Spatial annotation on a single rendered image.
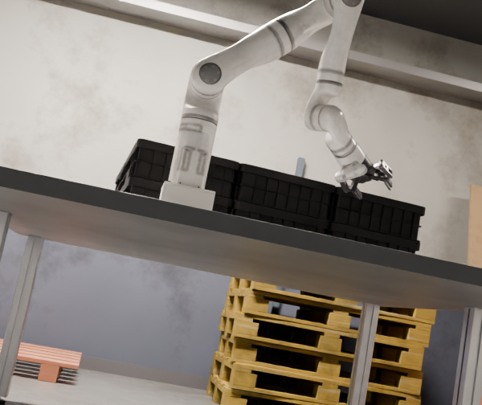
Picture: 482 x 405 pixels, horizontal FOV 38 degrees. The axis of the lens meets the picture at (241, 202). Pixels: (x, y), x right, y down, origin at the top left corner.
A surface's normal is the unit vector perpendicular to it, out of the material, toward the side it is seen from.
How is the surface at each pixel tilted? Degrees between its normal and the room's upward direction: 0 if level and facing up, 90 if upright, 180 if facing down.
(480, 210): 79
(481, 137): 90
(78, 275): 90
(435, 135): 90
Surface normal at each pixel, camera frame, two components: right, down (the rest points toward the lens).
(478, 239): 0.21, -0.32
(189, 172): 0.26, -0.11
